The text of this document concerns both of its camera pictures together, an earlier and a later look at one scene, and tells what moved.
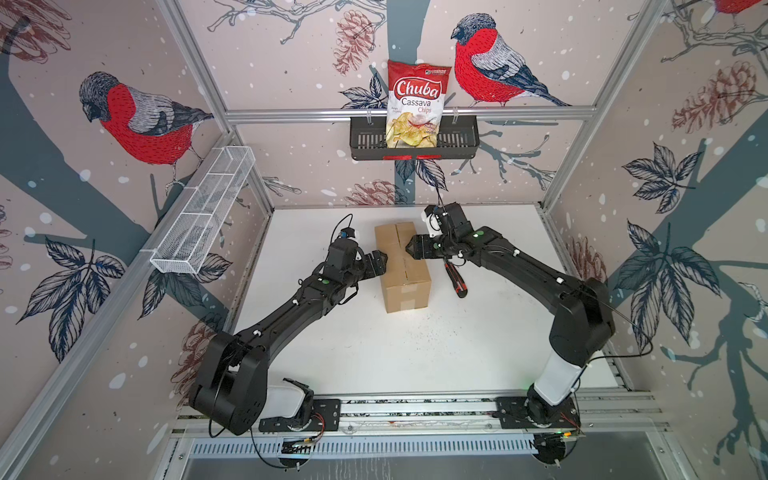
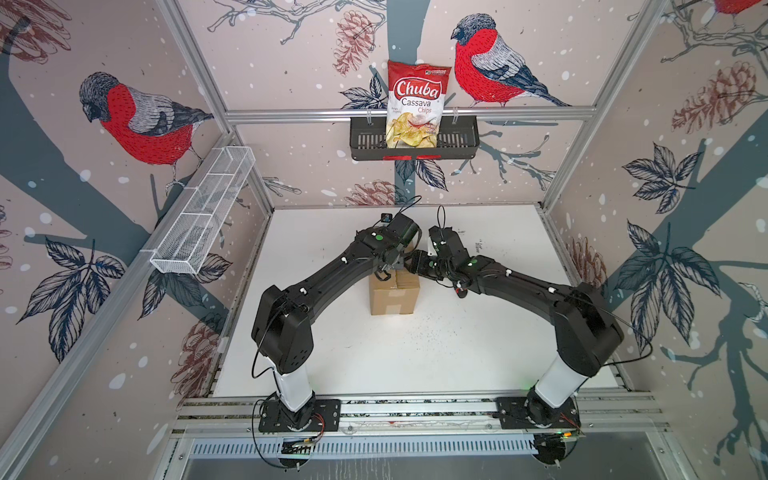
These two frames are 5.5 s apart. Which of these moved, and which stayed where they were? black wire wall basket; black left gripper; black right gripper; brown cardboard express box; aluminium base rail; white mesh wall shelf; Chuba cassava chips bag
Moved: brown cardboard express box; black right gripper; black left gripper
Stayed: Chuba cassava chips bag; white mesh wall shelf; aluminium base rail; black wire wall basket
